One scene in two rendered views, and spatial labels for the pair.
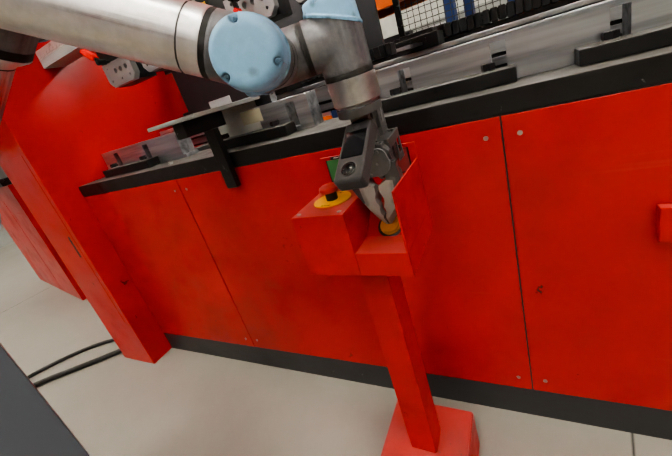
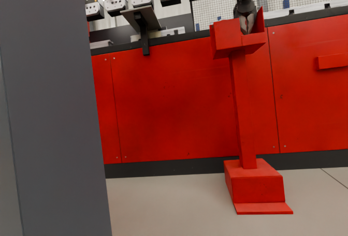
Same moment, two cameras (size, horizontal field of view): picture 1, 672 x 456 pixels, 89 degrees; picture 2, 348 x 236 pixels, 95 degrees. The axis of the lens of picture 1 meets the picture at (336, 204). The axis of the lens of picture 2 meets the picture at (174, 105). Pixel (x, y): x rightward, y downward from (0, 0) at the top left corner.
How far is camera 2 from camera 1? 0.76 m
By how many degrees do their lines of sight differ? 30
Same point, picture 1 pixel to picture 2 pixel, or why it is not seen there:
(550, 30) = (273, 14)
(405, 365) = (247, 107)
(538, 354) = (281, 131)
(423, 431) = (251, 153)
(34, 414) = (84, 44)
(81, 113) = not seen: hidden behind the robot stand
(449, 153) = not seen: hidden behind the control
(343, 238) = (237, 28)
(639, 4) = (295, 10)
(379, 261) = (251, 37)
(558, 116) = (285, 28)
